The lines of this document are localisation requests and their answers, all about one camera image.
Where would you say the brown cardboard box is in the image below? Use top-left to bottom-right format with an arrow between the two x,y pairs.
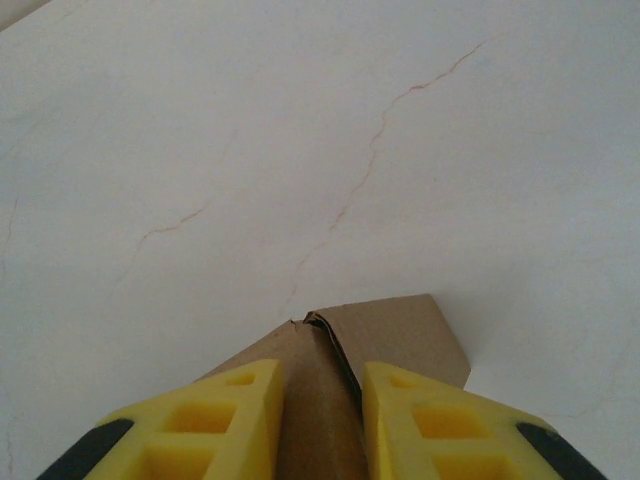
199,293 -> 472,480

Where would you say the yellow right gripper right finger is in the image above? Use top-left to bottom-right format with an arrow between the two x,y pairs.
362,362 -> 606,480

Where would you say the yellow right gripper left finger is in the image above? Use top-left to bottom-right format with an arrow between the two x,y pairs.
37,358 -> 285,480

